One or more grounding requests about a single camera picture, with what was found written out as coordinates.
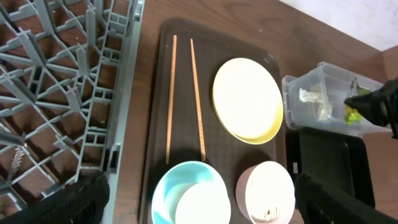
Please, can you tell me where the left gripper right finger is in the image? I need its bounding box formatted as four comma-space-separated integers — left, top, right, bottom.
295, 173, 397, 224

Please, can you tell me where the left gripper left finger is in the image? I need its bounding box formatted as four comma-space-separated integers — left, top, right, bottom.
1, 172, 110, 224

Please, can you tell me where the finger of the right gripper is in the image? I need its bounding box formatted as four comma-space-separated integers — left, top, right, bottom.
345, 79, 397, 139

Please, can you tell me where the green snack wrapper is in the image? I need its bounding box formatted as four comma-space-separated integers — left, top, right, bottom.
345, 82, 371, 126

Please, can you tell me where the pale pink bowl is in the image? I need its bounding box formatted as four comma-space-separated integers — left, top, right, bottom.
235, 161, 295, 224

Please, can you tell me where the light blue bowl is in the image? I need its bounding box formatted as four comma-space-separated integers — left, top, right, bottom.
150, 161, 231, 224

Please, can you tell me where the black waste tray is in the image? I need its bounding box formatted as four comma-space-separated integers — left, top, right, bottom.
285, 128, 375, 208

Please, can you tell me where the clear plastic waste bin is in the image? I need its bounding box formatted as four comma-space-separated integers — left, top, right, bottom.
282, 62, 392, 138

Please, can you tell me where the yellow round plate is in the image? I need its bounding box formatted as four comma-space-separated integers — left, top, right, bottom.
212, 58, 284, 144

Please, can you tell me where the grey plastic dish rack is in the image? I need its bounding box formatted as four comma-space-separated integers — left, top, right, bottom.
1, 0, 145, 223

